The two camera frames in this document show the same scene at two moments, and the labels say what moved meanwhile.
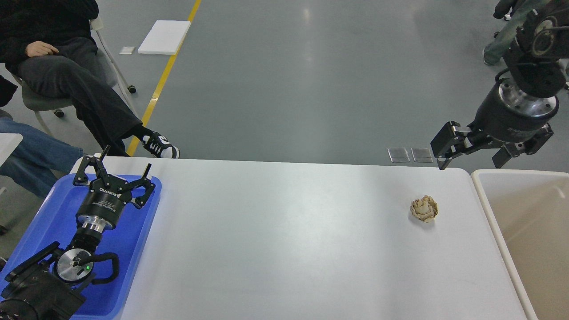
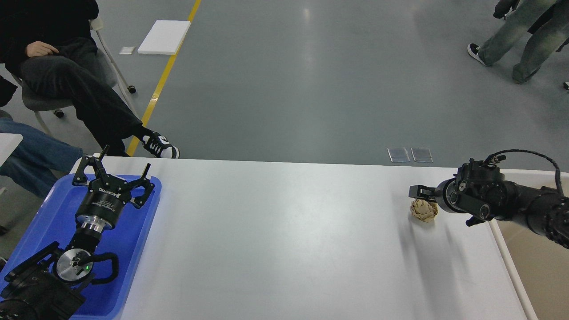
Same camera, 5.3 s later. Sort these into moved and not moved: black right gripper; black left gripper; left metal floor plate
Moved: black right gripper
Not moved: left metal floor plate; black left gripper
